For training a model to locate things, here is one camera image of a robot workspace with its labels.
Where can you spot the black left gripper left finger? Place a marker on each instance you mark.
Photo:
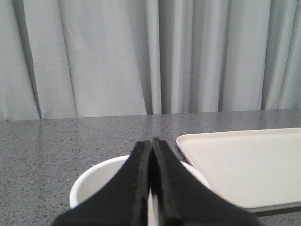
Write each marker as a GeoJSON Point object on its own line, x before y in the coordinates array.
{"type": "Point", "coordinates": [123, 201]}

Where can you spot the cream rectangular plastic tray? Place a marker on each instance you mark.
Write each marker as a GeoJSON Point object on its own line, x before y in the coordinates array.
{"type": "Point", "coordinates": [257, 170]}

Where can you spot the pale grey-green curtain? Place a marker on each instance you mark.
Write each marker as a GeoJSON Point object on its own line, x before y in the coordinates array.
{"type": "Point", "coordinates": [90, 58]}

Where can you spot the white smiley mug black handle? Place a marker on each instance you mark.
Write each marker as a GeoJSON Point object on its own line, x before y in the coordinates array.
{"type": "Point", "coordinates": [98, 176]}

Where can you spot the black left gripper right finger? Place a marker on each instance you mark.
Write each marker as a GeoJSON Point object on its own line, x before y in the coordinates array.
{"type": "Point", "coordinates": [183, 200]}

